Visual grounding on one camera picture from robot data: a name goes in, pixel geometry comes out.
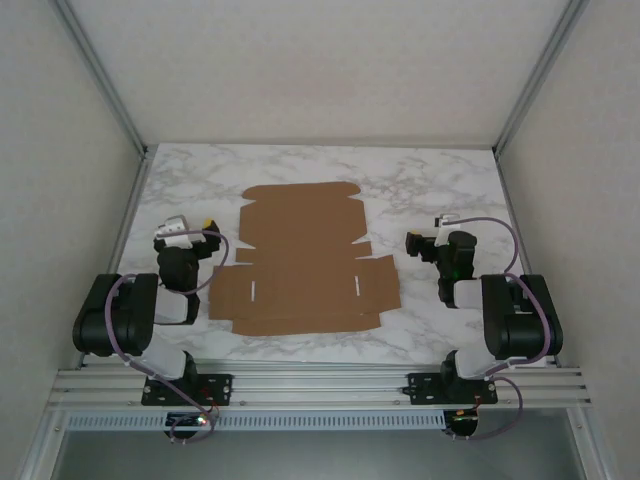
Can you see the round black board plate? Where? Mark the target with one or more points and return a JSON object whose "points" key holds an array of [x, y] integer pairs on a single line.
{"points": [[462, 425]]}

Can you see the aluminium right corner post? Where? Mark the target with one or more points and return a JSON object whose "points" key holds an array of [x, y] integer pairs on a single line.
{"points": [[537, 75]]}

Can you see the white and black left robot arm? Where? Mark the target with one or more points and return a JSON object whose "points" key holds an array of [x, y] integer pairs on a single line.
{"points": [[125, 315]]}

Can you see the aluminium mounting rail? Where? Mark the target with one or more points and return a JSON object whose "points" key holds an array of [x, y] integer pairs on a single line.
{"points": [[320, 385]]}

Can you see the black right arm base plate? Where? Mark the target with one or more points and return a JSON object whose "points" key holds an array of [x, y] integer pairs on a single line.
{"points": [[425, 392]]}

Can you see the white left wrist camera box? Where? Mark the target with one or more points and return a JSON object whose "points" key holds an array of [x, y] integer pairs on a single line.
{"points": [[172, 235]]}

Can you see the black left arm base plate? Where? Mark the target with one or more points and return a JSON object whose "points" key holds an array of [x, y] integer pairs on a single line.
{"points": [[222, 392]]}

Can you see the small circuit board with LEDs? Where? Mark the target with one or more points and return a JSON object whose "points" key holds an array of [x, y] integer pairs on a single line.
{"points": [[187, 421]]}

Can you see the brown cardboard box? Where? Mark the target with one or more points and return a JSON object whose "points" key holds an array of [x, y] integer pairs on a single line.
{"points": [[305, 260]]}

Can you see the aluminium left corner post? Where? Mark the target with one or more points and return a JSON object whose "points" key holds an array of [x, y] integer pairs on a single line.
{"points": [[102, 75]]}

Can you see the aluminium corner post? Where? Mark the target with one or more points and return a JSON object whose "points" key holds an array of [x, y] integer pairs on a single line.
{"points": [[537, 75], [102, 75]]}

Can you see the aluminium left side rail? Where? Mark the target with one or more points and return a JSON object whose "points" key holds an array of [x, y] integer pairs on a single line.
{"points": [[116, 260]]}

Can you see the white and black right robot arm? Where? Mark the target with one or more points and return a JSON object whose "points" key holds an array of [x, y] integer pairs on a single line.
{"points": [[520, 320]]}

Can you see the aluminium right side rail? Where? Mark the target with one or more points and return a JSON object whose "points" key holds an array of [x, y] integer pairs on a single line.
{"points": [[525, 260]]}

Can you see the aluminium lower frame bar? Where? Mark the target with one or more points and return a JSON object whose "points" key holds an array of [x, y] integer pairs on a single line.
{"points": [[40, 450], [592, 450]]}

